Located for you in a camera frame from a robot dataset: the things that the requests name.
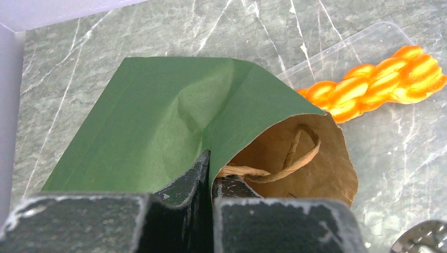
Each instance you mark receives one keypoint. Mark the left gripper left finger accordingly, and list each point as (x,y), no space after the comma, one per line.
(176,218)

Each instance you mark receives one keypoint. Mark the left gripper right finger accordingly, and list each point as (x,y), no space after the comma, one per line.
(243,221)

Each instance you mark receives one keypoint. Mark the green paper bag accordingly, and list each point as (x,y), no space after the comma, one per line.
(158,114)

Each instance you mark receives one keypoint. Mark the long metal tweezers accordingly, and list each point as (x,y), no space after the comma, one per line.
(427,236)

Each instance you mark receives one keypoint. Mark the braided fake bread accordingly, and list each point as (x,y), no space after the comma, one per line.
(408,76)

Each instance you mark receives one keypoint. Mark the clear plastic tray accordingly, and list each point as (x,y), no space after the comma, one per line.
(398,151)

